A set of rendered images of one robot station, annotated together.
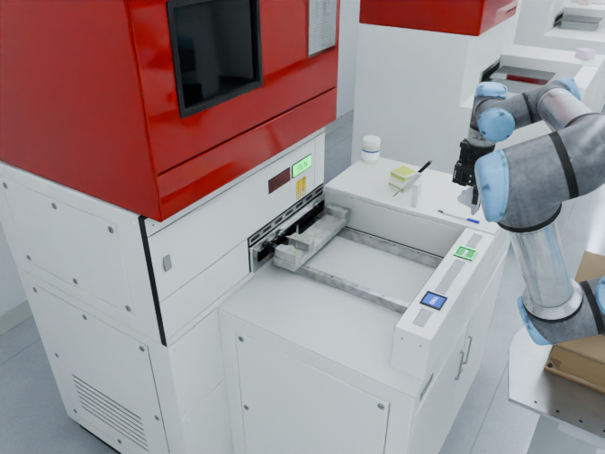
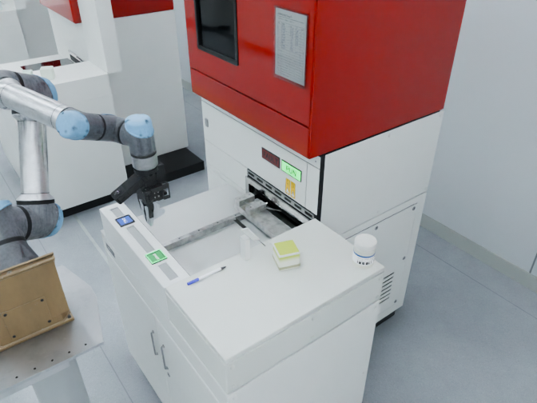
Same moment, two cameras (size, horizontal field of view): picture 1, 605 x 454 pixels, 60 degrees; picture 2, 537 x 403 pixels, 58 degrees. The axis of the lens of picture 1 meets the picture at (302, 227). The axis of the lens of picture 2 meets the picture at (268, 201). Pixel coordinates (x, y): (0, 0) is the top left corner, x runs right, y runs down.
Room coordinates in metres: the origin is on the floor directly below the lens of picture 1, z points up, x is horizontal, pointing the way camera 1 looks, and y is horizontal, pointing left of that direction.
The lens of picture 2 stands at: (2.08, -1.52, 2.01)
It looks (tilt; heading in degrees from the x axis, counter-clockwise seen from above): 33 degrees down; 110
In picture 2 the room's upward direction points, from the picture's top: straight up
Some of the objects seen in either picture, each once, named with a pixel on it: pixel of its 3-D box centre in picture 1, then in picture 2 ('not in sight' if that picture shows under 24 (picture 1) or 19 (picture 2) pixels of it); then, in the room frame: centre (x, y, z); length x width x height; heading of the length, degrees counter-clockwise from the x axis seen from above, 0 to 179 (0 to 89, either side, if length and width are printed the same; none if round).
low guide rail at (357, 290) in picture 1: (344, 285); (208, 229); (1.30, -0.13, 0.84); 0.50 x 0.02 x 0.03; 57
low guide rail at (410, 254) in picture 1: (382, 244); not in sight; (1.53, -0.27, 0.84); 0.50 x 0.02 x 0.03; 57
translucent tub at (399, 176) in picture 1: (403, 178); (286, 255); (1.71, -0.36, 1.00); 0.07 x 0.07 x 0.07; 38
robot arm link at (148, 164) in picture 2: (482, 135); (144, 159); (1.29, -0.47, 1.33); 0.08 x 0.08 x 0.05
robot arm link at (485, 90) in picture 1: (488, 106); (140, 135); (1.29, -0.47, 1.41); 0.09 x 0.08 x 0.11; 171
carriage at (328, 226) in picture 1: (313, 238); (267, 222); (1.52, -0.04, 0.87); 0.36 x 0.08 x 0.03; 147
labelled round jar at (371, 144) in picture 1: (370, 149); (363, 251); (1.94, -0.27, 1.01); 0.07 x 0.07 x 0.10
